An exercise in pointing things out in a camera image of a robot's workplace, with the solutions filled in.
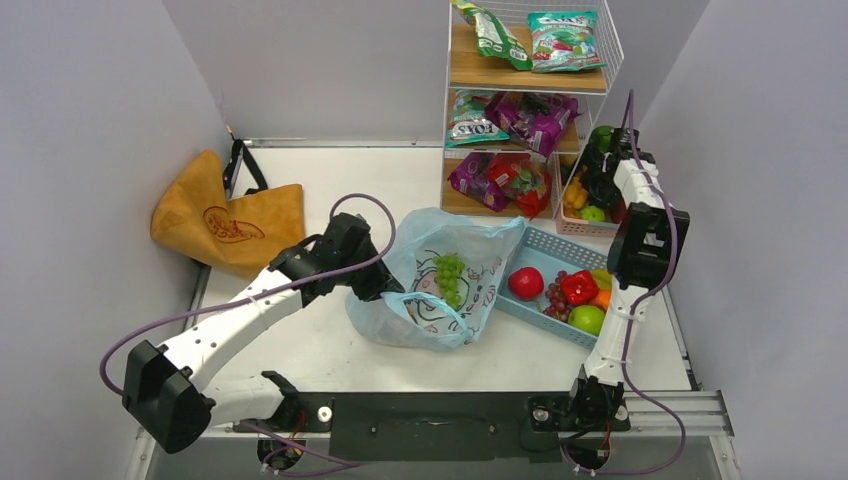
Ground white wire wooden shelf rack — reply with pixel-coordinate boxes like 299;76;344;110
442;1;624;220

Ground pink plastic basket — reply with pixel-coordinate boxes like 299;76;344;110
556;150;627;238

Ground red toy bell pepper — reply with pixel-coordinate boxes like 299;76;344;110
560;270;600;306

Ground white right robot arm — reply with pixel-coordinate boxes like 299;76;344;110
565;127;691;430

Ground green toy apple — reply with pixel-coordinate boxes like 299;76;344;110
567;305;606;336

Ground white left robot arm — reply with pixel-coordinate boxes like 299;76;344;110
122;213;404;453

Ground light blue plastic basket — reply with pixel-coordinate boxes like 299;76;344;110
494;226;607;350

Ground light blue plastic grocery bag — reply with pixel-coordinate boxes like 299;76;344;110
345;208;527;352

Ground purple candy bag middle shelf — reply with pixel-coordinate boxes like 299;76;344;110
484;92;581;156

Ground purple candy bag bottom shelf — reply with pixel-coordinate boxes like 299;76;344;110
448;152;509;212

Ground orange cloth tote bag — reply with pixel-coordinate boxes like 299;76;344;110
150;150;305;279

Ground purple candy bag shelf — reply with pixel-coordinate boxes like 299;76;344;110
484;92;581;156
448;152;509;212

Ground purple toy grapes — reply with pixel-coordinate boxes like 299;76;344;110
542;270;571;323

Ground small green toy lime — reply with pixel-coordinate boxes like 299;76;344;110
580;205;606;222

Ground green toy bell pepper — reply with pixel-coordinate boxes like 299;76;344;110
589;125;615;153

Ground red toy apple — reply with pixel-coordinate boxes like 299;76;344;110
507;267;546;302

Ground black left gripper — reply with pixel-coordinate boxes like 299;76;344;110
337;239;404;303

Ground yellow toy banana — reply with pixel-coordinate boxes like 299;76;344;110
590;269;612;290

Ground green snack bag top left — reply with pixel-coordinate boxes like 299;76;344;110
451;0;532;71

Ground teal candy bag top right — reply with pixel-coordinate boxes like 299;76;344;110
527;10;606;73

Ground green toy grapes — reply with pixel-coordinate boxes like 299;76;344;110
433;253;465;310

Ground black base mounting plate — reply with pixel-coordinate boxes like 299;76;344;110
236;392;630;462

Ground orange toy fruit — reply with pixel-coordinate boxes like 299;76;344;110
589;289;612;312

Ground red candy bag bottom shelf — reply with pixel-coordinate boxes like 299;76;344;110
487;152;552;218

